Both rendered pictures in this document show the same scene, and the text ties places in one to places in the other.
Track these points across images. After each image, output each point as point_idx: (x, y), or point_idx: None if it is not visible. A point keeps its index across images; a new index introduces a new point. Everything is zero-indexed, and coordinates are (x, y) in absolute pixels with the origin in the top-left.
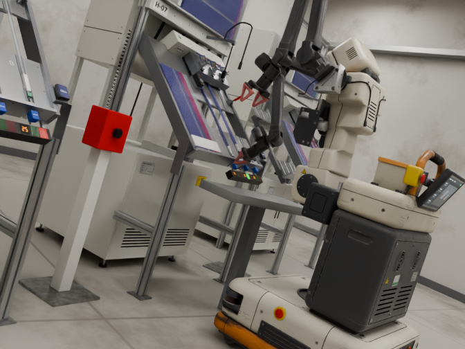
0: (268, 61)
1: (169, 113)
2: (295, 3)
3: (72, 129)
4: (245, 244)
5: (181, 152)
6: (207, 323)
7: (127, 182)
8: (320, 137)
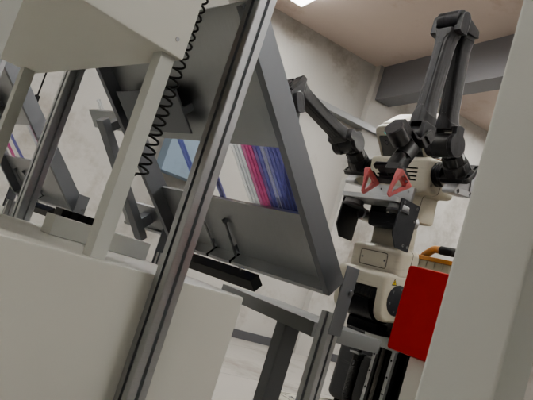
0: (409, 135)
1: (309, 212)
2: (443, 60)
3: (17, 243)
4: (280, 389)
5: (349, 295)
6: None
7: (219, 370)
8: (339, 214)
